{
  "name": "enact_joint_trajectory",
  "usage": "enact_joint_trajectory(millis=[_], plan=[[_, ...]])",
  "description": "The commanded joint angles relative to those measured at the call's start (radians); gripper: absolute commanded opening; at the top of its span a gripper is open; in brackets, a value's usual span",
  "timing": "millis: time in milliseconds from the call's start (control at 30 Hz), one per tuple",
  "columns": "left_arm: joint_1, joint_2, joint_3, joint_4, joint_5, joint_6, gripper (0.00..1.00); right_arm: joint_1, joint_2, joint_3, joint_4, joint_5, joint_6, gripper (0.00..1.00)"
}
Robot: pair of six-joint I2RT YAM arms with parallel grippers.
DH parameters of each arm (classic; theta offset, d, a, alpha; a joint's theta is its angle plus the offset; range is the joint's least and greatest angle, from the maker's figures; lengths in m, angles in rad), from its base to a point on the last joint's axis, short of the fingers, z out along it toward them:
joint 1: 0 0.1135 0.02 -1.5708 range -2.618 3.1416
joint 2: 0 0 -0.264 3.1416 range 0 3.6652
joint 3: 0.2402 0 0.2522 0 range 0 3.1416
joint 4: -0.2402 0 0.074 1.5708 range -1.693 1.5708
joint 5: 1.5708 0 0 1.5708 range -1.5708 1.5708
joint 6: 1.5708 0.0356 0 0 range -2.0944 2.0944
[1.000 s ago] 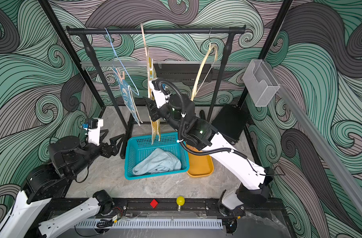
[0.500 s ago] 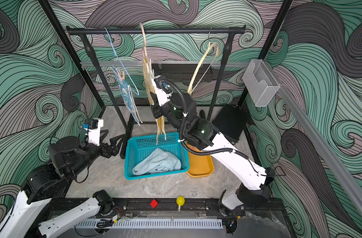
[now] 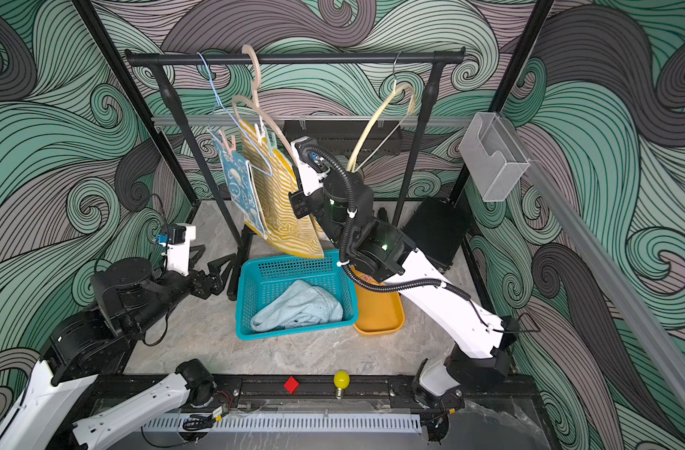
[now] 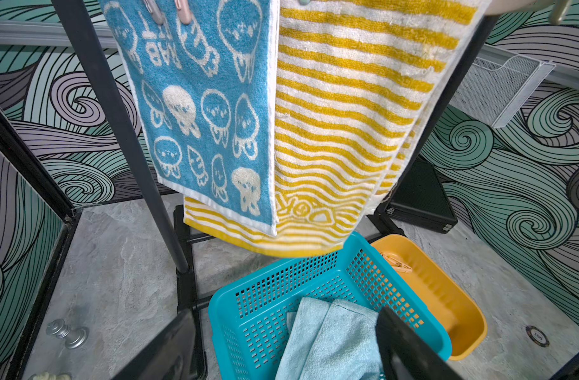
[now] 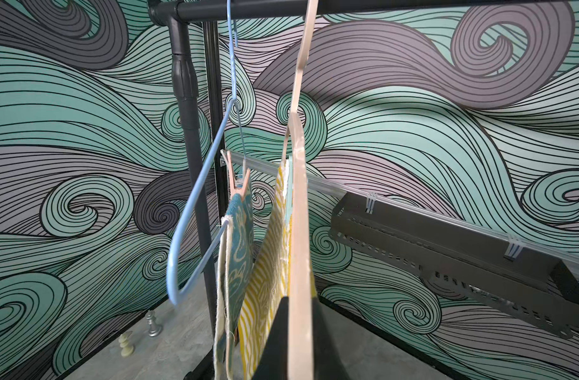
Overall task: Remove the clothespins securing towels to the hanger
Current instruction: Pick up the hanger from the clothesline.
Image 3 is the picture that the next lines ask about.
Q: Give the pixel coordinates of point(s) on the yellow striped towel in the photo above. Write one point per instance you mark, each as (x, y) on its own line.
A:
(285, 233)

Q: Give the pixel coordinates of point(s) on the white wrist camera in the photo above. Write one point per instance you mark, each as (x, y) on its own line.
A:
(176, 241)
(308, 160)

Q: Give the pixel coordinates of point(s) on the teal plastic basket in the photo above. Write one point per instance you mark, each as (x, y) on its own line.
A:
(263, 280)

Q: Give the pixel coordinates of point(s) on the orange plastic tray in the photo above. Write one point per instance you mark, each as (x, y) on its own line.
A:
(378, 314)

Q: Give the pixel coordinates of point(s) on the red diamond marker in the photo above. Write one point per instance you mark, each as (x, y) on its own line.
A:
(291, 385)

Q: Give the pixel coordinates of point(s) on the light blue terry towel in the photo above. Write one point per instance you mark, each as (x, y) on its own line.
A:
(301, 305)

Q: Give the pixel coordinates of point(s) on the black clothes rack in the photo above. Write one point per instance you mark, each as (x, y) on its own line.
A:
(158, 62)

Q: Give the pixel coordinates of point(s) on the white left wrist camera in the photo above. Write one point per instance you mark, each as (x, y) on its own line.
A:
(176, 241)

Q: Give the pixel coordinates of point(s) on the blue rabbit print towel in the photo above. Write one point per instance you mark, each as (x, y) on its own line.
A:
(238, 174)

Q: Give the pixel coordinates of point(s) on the pink clothespin on blue towel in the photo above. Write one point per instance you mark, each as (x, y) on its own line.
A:
(229, 142)

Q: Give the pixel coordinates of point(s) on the mint green clothespin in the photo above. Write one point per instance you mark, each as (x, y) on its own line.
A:
(271, 142)

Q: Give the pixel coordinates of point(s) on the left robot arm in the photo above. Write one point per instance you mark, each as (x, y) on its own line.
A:
(129, 300)

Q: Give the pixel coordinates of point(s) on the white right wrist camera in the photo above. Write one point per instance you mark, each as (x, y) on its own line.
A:
(308, 160)

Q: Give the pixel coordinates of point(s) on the white slotted cable duct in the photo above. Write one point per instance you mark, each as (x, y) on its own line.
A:
(319, 422)

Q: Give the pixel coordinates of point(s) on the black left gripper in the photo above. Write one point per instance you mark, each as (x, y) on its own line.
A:
(203, 287)

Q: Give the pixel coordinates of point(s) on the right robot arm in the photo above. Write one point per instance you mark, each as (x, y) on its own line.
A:
(380, 258)

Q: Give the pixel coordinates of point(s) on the white clothespin on striped towel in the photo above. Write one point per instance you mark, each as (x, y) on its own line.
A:
(260, 132)

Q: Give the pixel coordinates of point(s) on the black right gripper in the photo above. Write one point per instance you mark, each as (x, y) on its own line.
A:
(306, 205)

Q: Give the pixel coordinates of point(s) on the light blue wire hanger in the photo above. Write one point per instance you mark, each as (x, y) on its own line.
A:
(236, 120)

